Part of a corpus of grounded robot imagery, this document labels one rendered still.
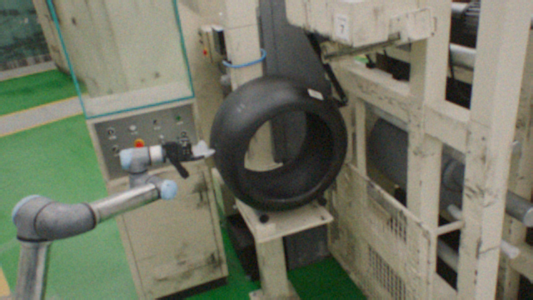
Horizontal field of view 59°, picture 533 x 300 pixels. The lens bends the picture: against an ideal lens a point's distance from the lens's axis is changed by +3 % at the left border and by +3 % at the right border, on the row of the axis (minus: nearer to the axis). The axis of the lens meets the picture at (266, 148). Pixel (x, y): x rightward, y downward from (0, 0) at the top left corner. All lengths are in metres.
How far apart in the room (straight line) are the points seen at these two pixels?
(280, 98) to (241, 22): 0.46
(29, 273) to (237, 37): 1.21
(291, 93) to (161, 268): 1.51
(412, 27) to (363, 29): 0.15
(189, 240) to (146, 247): 0.24
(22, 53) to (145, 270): 8.31
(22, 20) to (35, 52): 0.63
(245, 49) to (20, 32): 8.84
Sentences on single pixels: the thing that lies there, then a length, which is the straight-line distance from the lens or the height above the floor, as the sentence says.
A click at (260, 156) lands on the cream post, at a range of 2.29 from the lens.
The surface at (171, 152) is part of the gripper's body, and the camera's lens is 1.86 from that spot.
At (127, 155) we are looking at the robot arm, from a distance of 1.83.
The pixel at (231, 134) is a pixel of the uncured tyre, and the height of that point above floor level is 1.33.
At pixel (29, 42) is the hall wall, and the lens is 10.76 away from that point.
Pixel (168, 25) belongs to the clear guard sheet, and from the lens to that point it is 2.39.
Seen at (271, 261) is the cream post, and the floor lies 0.36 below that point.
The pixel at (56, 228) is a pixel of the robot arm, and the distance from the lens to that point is 1.57.
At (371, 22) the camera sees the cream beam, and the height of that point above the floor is 1.71.
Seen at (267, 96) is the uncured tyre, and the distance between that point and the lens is 1.79.
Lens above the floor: 2.02
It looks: 25 degrees down
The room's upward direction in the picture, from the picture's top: 7 degrees counter-clockwise
